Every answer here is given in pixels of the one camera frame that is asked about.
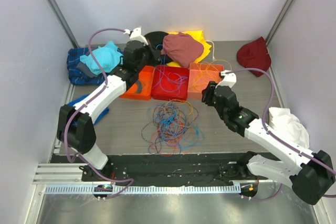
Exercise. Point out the royal blue cloth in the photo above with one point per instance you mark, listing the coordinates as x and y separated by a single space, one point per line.
101 115

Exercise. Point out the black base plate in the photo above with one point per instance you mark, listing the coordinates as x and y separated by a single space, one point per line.
204 169

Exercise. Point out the black cloth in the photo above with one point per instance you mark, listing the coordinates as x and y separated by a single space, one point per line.
156 39

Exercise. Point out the yellow cloth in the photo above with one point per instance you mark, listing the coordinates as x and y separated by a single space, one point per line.
198 36

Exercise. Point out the orange plastic bin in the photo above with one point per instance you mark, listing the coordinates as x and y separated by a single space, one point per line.
146 76

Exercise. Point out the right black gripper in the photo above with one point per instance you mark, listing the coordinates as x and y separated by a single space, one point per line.
208 93

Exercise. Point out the red plastic bin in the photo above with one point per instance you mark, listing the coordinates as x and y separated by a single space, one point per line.
170 83

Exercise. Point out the dusty pink cloth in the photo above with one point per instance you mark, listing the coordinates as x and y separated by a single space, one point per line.
181 48

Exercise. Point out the grey cloth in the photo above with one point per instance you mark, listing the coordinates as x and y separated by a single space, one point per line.
85 70

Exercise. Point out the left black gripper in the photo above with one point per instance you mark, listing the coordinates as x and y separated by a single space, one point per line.
154 53

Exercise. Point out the grey tape roll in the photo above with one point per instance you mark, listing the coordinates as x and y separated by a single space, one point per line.
140 87

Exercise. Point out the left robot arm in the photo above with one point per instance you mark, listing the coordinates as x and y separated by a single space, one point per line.
75 123

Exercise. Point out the salmon plastic bin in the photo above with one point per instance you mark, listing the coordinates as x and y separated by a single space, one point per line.
200 74

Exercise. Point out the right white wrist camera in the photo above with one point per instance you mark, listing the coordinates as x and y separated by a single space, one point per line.
228 79

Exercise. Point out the white cloth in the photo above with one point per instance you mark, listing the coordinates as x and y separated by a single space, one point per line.
282 120

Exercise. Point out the light blue cloth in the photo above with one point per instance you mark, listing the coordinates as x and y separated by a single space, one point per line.
108 57

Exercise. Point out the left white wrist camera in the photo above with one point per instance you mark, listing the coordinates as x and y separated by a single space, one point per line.
136 35

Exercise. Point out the slotted cable duct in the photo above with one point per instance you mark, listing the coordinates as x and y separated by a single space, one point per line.
140 190

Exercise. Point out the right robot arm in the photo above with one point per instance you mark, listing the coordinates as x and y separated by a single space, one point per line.
310 175

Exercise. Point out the dark blue plaid cloth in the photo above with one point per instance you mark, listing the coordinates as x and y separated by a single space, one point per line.
75 76

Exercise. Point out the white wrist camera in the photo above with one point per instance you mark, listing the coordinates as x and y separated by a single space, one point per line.
136 35
228 79

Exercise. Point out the maroon cloth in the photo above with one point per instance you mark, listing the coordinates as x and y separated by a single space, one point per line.
254 55

